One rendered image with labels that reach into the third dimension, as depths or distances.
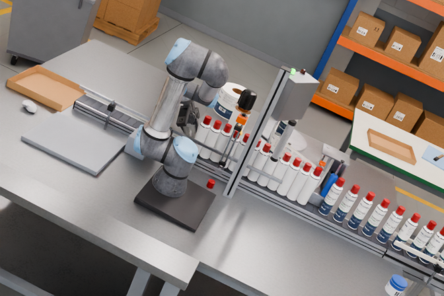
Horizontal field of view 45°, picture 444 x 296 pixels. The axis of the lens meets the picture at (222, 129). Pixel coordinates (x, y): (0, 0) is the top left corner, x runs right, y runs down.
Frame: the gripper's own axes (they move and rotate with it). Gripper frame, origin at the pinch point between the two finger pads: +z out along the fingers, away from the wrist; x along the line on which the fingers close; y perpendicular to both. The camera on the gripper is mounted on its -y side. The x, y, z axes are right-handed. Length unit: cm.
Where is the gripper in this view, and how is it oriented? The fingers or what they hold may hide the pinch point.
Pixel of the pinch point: (191, 139)
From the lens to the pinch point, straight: 258.5
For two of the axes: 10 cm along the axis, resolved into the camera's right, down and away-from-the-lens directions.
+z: 1.4, 9.3, 3.5
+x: -9.6, 0.4, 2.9
